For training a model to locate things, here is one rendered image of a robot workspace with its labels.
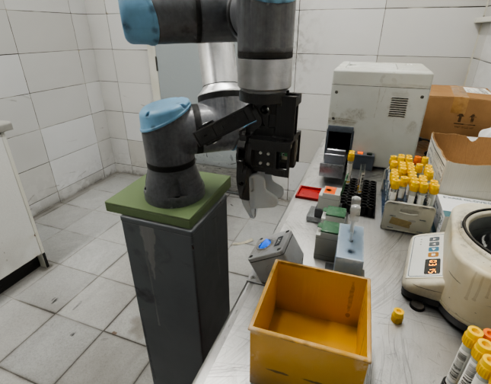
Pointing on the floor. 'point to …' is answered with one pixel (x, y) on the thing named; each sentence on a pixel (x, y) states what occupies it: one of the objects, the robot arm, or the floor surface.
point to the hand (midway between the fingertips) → (249, 209)
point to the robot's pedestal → (180, 289)
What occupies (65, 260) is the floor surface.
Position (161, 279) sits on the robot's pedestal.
